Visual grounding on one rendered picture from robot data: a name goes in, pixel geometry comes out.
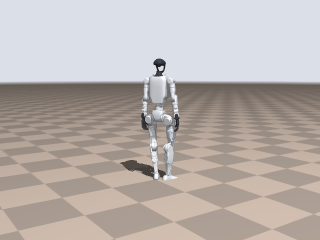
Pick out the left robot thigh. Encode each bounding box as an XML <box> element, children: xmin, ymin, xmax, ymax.
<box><xmin>145</xmin><ymin>113</ymin><xmax>158</xmax><ymax>151</ymax></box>

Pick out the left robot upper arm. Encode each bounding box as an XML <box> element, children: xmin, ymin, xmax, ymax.
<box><xmin>143</xmin><ymin>77</ymin><xmax>150</xmax><ymax>101</ymax></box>

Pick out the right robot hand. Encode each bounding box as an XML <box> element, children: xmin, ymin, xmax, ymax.
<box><xmin>174</xmin><ymin>113</ymin><xmax>179</xmax><ymax>132</ymax></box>

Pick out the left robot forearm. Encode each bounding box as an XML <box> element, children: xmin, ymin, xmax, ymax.
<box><xmin>141</xmin><ymin>96</ymin><xmax>148</xmax><ymax>117</ymax></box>

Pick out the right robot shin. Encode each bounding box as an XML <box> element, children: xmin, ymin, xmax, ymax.
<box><xmin>164</xmin><ymin>145</ymin><xmax>174</xmax><ymax>177</ymax></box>

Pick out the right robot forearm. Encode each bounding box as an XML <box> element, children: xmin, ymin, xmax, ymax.
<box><xmin>171</xmin><ymin>95</ymin><xmax>179</xmax><ymax>117</ymax></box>

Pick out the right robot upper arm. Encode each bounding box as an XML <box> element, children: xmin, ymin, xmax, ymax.
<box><xmin>166</xmin><ymin>77</ymin><xmax>176</xmax><ymax>102</ymax></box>

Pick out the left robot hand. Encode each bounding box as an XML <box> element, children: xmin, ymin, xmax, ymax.
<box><xmin>141</xmin><ymin>113</ymin><xmax>149</xmax><ymax>130</ymax></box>

